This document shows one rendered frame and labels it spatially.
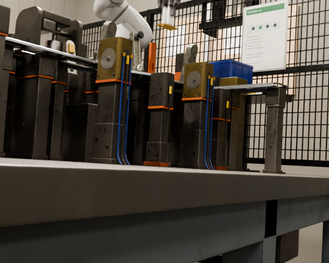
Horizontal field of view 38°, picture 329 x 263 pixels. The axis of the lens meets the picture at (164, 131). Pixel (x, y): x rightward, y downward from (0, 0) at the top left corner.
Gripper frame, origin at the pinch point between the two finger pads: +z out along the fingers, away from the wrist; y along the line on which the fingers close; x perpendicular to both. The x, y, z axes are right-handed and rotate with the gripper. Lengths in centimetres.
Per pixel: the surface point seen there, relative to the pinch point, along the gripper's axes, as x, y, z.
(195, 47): -6.0, 17.9, 15.2
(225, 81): 23.0, 11.4, 21.0
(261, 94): 32.0, 22.6, 25.6
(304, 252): 232, -45, 116
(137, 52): 0.5, -15.4, 11.8
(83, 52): -23.4, -18.6, 16.8
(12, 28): 106, -283, -65
